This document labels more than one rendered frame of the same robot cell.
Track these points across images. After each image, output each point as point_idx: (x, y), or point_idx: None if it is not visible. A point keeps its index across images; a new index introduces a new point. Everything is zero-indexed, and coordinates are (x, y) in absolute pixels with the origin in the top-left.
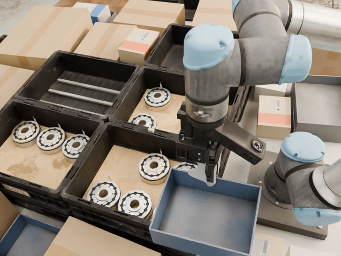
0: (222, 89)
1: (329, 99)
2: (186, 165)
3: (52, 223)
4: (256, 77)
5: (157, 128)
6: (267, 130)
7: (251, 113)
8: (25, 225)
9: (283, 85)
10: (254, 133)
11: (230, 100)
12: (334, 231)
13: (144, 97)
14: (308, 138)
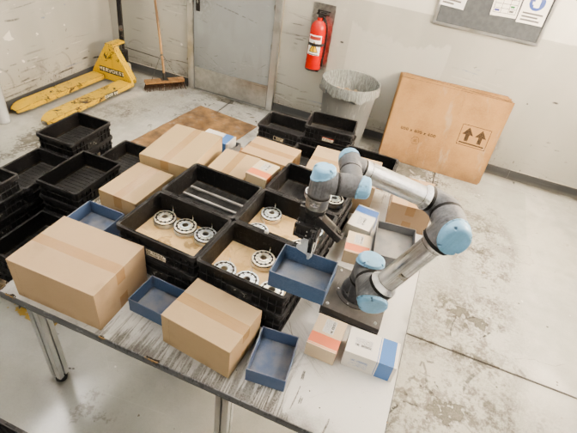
0: (326, 194)
1: (400, 244)
2: None
3: None
4: (343, 191)
5: None
6: (349, 256)
7: (341, 243)
8: (151, 287)
9: (368, 226)
10: (340, 258)
11: None
12: (385, 331)
13: (261, 212)
14: (375, 255)
